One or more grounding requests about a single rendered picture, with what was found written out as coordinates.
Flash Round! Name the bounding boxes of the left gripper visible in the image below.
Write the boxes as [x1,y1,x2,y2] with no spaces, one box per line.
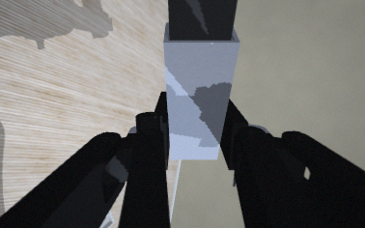
[168,0,238,41]

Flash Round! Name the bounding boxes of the grey shallow tray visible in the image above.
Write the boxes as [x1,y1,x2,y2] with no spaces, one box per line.
[99,211,114,228]

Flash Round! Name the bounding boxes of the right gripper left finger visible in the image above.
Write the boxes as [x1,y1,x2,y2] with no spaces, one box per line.
[0,92,171,228]

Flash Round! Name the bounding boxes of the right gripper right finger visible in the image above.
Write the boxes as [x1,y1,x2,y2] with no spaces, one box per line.
[220,99,365,228]

